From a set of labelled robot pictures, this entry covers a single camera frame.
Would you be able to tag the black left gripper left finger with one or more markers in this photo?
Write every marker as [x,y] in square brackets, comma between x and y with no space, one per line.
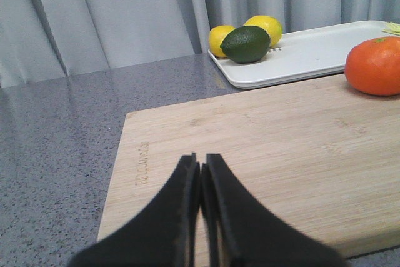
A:
[162,234]

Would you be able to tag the dark green lime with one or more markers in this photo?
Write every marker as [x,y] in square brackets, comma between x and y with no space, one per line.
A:
[246,44]

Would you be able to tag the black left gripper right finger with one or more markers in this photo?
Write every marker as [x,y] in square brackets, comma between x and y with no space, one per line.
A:
[242,232]

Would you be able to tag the yellow lemon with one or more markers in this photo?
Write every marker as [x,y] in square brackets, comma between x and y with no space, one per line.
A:
[216,37]
[270,24]

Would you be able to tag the yellow lemon left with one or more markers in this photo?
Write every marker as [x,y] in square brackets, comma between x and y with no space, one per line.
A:
[216,37]

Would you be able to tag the grey curtain backdrop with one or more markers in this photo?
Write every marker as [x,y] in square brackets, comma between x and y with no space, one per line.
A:
[50,39]

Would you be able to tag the yellow-green plastic fork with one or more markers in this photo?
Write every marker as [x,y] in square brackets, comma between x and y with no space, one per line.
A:
[392,28]

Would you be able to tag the orange mandarin fruit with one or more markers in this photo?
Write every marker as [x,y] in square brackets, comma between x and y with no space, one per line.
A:
[372,67]

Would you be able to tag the white rectangular tray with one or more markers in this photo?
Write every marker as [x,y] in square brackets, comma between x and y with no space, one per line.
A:
[306,54]

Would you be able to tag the wooden cutting board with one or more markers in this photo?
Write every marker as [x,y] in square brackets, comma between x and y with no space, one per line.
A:
[317,153]

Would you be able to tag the yellow lemon right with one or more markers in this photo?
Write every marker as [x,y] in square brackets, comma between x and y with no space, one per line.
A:
[270,24]

